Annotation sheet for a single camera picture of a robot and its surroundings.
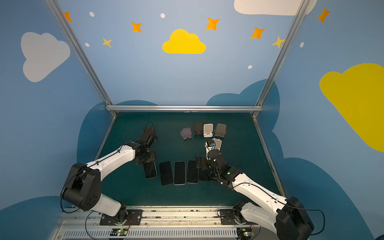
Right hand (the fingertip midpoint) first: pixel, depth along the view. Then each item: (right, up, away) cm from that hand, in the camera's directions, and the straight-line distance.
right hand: (204, 153), depth 83 cm
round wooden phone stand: (+14, +13, +24) cm, 31 cm away
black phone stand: (-3, +13, +24) cm, 28 cm away
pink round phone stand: (-11, +11, +25) cm, 29 cm away
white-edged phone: (-15, -14, +8) cm, 22 cm away
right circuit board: (+19, -37, -11) cm, 43 cm away
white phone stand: (+4, +13, +22) cm, 26 cm away
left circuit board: (-42, -36, -12) cm, 56 cm away
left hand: (-31, -4, +7) cm, 32 cm away
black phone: (-23, -13, +6) cm, 27 cm away
